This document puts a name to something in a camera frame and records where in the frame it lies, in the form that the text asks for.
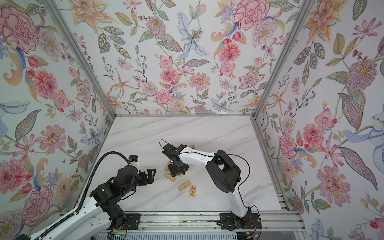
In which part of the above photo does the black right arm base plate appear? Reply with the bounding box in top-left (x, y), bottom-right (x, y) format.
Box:
top-left (217, 213), bottom-right (262, 231)

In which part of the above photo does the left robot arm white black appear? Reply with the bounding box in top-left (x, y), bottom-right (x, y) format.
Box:
top-left (16, 165), bottom-right (156, 240)

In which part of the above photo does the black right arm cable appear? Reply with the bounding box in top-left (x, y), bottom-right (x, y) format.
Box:
top-left (158, 138), bottom-right (262, 240)

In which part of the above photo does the aluminium corner post left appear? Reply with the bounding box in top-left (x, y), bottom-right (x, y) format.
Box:
top-left (42, 0), bottom-right (117, 121)

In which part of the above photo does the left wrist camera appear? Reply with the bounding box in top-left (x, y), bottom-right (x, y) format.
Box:
top-left (129, 155), bottom-right (141, 171)

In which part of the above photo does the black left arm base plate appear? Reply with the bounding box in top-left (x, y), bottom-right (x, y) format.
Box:
top-left (108, 213), bottom-right (142, 230)

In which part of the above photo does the aluminium corner post right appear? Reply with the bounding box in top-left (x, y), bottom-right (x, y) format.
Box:
top-left (253, 1), bottom-right (314, 120)

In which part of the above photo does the aluminium front rail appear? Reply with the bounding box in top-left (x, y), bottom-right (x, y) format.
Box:
top-left (91, 210), bottom-right (309, 240)

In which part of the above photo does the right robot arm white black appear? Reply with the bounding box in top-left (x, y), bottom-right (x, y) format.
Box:
top-left (162, 143), bottom-right (252, 229)

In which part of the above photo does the printed wood block lower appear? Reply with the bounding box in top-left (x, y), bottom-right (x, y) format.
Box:
top-left (190, 186), bottom-right (197, 198)

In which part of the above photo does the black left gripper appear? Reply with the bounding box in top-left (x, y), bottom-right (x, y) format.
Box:
top-left (121, 168), bottom-right (158, 198)

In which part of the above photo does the aluminium corner post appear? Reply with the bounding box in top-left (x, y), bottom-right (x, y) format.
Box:
top-left (42, 0), bottom-right (117, 121)
top-left (253, 1), bottom-right (314, 120)

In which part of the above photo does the black corrugated left cable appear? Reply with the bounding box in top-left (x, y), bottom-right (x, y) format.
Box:
top-left (32, 151), bottom-right (130, 240)

